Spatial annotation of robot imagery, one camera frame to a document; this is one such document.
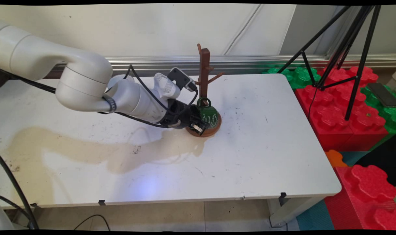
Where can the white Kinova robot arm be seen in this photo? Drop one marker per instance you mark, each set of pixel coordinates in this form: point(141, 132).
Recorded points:
point(83, 85)

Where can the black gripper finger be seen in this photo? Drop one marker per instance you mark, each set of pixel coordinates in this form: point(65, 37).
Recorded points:
point(198, 114)
point(199, 128)

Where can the green enamel mug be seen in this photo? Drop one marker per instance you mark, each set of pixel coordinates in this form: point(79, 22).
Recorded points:
point(211, 116)

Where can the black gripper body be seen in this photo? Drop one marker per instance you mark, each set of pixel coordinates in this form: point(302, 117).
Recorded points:
point(181, 116)

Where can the white enamel mug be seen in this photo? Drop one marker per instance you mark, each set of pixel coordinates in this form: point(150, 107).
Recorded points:
point(119, 80)

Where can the large red foam block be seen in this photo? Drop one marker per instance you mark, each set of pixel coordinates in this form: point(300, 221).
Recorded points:
point(335, 111)

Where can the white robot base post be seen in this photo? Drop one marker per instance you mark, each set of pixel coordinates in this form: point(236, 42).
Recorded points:
point(4, 220)

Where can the white wall conduit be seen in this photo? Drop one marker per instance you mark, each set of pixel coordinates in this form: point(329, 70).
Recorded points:
point(242, 31)

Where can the dark smartphone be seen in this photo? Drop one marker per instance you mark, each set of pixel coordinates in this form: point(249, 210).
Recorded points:
point(382, 94)

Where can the black table edge clip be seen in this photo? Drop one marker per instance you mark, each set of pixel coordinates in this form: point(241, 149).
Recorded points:
point(34, 205)
point(102, 202)
point(283, 195)

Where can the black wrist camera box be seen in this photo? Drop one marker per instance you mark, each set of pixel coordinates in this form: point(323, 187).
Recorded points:
point(181, 78)

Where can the white ribbed camera mount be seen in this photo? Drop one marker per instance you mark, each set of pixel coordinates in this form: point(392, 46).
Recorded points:
point(167, 86)

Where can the green foam block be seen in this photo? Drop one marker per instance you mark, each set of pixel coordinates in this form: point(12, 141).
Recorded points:
point(385, 117)
point(299, 76)

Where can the wooden mug tree stand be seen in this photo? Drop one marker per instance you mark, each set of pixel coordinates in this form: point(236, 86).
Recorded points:
point(204, 71)

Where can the black tripod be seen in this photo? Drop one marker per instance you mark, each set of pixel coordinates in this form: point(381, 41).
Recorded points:
point(357, 49)

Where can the aluminium wall rail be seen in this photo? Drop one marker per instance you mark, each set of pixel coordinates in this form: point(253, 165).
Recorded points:
point(250, 62)

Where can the teal foam mat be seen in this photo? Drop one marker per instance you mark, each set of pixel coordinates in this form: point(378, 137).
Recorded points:
point(315, 217)

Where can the white table leg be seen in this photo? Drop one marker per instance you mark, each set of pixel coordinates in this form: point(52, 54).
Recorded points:
point(292, 209)

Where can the orange foam piece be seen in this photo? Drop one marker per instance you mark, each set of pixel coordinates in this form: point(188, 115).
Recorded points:
point(335, 158)

